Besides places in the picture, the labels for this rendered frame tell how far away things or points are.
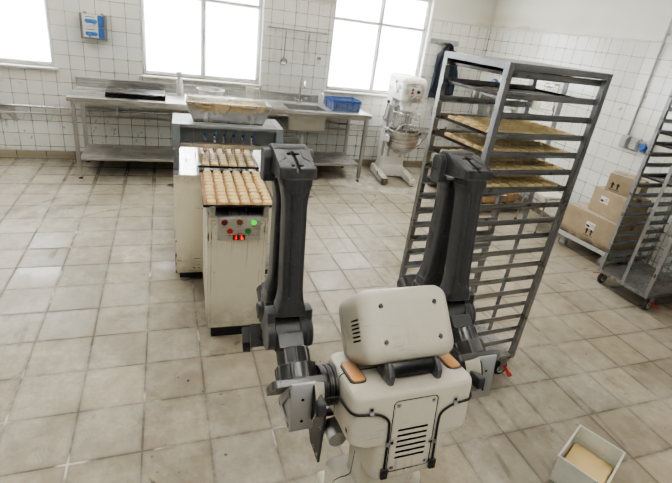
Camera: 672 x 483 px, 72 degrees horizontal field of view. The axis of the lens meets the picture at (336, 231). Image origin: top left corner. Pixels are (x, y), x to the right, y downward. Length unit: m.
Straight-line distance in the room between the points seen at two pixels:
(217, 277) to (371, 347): 1.95
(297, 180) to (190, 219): 2.49
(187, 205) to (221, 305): 0.81
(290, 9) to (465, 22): 2.53
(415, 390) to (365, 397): 0.11
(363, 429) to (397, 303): 0.25
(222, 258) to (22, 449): 1.25
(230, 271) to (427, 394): 1.95
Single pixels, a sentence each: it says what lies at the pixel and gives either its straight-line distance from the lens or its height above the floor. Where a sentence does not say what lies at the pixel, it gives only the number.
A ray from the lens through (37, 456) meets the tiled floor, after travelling 2.59.
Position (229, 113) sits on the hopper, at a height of 1.25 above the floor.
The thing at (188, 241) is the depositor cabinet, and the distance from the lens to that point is 3.44.
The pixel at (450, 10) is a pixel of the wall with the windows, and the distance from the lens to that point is 7.19.
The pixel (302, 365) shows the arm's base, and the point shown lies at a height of 1.23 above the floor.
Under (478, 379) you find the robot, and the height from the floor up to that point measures 1.20.
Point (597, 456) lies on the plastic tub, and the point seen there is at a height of 0.05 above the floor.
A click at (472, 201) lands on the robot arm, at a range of 1.12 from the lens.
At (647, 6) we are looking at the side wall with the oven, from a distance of 5.85.
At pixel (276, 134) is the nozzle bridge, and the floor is 1.14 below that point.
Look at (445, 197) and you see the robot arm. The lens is 1.18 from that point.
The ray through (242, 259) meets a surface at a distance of 2.75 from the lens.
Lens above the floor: 1.87
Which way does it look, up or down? 24 degrees down
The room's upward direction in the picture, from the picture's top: 8 degrees clockwise
